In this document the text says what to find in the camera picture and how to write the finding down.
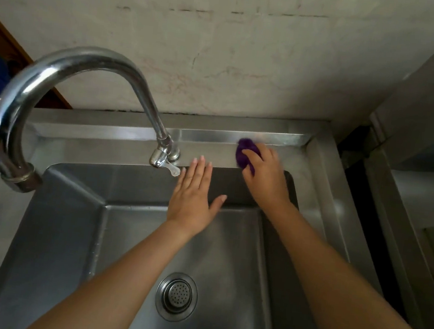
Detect carved wooden furniture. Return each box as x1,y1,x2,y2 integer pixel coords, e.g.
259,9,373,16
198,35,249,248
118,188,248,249
0,4,83,111

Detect person's right forearm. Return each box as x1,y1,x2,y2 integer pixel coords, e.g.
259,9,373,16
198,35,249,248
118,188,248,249
247,198,434,329

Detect person's left forearm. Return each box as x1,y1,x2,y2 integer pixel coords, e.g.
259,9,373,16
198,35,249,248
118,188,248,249
24,204,195,329

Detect chrome gooseneck faucet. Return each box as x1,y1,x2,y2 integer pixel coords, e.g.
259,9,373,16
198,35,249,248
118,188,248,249
0,36,195,211

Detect person's right hand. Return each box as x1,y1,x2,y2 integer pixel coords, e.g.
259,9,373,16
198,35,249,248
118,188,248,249
237,142,297,214

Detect stainless steel sink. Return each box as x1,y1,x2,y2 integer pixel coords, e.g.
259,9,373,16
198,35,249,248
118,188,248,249
0,85,405,329

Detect person's left hand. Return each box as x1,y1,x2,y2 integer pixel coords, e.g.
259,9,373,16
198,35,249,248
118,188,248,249
164,152,232,242

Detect metal drain strainer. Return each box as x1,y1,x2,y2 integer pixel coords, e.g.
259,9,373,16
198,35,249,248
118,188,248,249
152,270,201,324

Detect purple cleaning cloth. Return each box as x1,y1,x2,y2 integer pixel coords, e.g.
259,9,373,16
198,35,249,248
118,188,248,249
233,136,264,175

